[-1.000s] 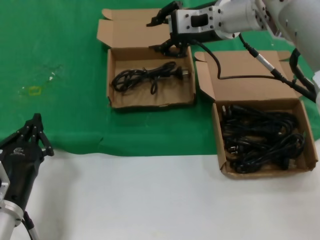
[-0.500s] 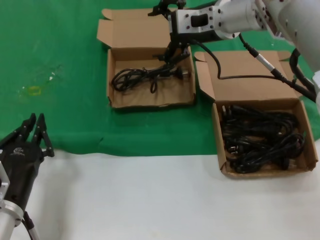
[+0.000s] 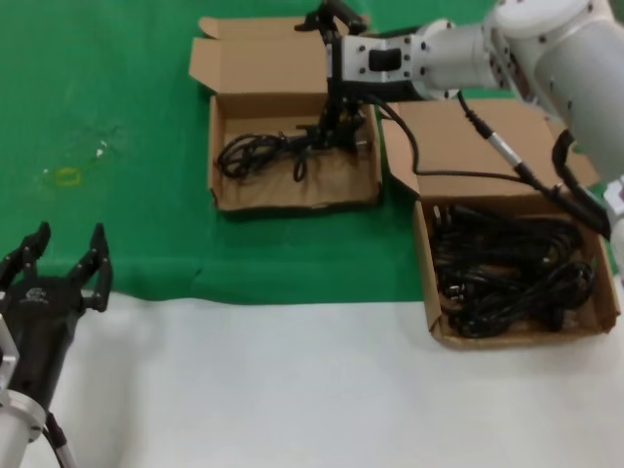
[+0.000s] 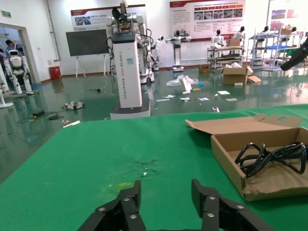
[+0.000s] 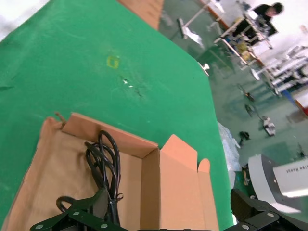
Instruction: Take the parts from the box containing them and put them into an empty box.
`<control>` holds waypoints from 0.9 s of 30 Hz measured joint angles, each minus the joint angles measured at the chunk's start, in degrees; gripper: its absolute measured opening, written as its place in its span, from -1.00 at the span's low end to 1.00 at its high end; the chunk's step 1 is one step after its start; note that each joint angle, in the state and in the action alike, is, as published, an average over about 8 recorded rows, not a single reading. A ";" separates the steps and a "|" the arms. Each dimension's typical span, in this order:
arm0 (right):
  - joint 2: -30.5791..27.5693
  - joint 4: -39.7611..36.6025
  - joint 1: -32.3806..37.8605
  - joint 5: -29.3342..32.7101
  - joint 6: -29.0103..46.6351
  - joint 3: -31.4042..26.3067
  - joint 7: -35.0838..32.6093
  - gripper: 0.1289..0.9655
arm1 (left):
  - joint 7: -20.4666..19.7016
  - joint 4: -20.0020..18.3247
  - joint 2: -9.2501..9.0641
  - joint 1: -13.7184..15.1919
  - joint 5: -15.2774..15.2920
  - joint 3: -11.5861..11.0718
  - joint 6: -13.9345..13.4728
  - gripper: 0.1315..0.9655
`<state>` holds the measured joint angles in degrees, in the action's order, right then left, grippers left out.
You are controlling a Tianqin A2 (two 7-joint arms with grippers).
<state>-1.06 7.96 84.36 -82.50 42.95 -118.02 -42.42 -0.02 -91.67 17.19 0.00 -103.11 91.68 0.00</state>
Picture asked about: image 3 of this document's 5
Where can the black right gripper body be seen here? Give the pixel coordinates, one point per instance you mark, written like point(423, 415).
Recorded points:
point(370, 91)

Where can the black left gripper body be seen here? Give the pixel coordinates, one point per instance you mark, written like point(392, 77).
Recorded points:
point(41, 322)

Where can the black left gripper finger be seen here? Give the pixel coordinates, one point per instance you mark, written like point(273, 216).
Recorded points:
point(97, 278)
point(27, 253)

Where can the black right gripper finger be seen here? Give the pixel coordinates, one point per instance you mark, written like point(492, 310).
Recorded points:
point(336, 12)
point(336, 127)

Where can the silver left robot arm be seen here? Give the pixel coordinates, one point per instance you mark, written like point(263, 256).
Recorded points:
point(14, 429)

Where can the open cardboard box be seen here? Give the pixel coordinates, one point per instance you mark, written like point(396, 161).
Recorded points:
point(487, 141)
point(292, 190)

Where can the green table cloth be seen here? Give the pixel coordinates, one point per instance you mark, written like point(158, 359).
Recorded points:
point(146, 97)

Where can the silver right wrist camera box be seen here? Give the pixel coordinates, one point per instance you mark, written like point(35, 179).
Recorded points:
point(385, 58)

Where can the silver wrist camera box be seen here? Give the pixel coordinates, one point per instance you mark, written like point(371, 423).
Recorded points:
point(6, 351)
point(385, 58)

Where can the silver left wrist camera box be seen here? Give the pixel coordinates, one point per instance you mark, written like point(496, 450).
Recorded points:
point(6, 351)

